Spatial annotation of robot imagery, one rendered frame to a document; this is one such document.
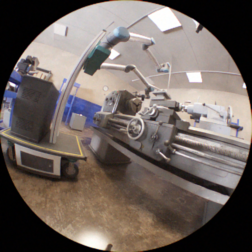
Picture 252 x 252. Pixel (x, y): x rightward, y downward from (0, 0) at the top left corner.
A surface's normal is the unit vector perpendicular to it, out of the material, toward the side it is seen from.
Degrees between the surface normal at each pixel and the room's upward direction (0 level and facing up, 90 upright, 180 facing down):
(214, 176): 90
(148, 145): 90
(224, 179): 90
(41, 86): 90
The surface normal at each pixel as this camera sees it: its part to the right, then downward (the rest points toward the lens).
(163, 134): -0.73, -0.23
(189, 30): -0.30, 0.95
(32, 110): 0.57, 0.18
